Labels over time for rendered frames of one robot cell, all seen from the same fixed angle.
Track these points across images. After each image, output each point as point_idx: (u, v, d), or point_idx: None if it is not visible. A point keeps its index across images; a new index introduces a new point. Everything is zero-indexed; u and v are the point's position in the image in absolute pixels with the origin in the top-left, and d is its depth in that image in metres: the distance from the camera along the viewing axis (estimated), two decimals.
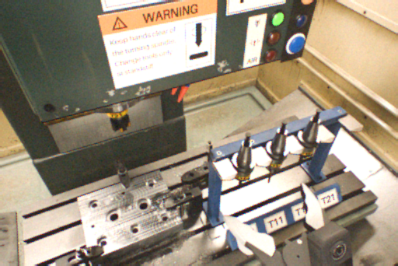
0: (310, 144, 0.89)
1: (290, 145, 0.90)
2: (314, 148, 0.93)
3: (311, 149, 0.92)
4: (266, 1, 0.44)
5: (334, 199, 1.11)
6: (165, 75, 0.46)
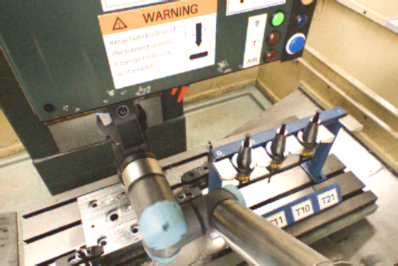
0: (310, 144, 0.89)
1: (290, 145, 0.90)
2: (313, 149, 0.93)
3: (311, 150, 0.92)
4: (266, 1, 0.44)
5: (334, 199, 1.11)
6: (165, 75, 0.46)
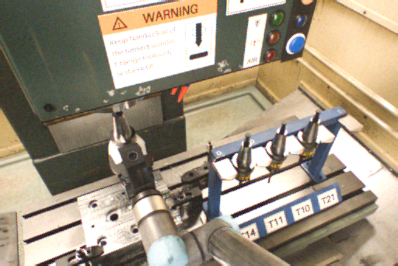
0: (310, 144, 0.89)
1: (290, 145, 0.90)
2: (313, 149, 0.93)
3: (311, 150, 0.92)
4: (266, 1, 0.44)
5: (334, 199, 1.11)
6: (165, 75, 0.46)
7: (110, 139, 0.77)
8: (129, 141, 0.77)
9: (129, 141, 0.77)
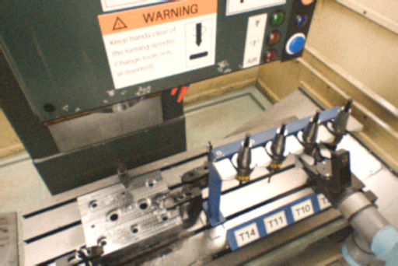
0: (310, 144, 0.89)
1: (290, 145, 0.90)
2: (313, 149, 0.93)
3: (311, 150, 0.92)
4: (266, 1, 0.44)
5: None
6: (165, 75, 0.46)
7: (329, 131, 0.94)
8: (345, 132, 0.94)
9: (345, 132, 0.94)
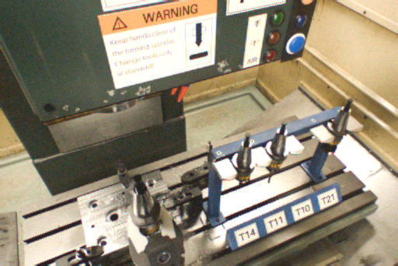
0: (141, 222, 0.60)
1: (290, 145, 0.90)
2: (157, 224, 0.64)
3: (149, 227, 0.63)
4: (266, 1, 0.44)
5: (334, 199, 1.11)
6: (165, 75, 0.46)
7: (329, 131, 0.94)
8: (345, 132, 0.94)
9: (345, 132, 0.94)
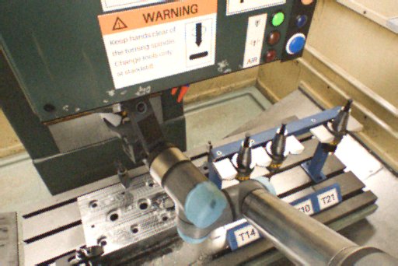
0: None
1: (290, 145, 0.90)
2: None
3: None
4: (266, 1, 0.44)
5: (334, 199, 1.11)
6: (165, 75, 0.46)
7: (329, 131, 0.94)
8: (345, 132, 0.94)
9: (345, 132, 0.94)
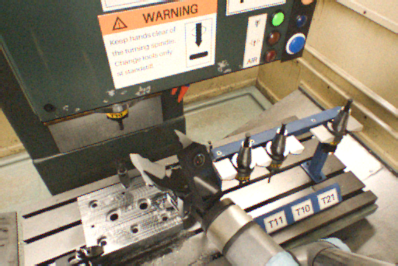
0: None
1: (290, 145, 0.90)
2: None
3: None
4: (266, 1, 0.44)
5: (334, 199, 1.11)
6: (165, 75, 0.46)
7: (329, 131, 0.94)
8: (345, 132, 0.94)
9: (345, 132, 0.94)
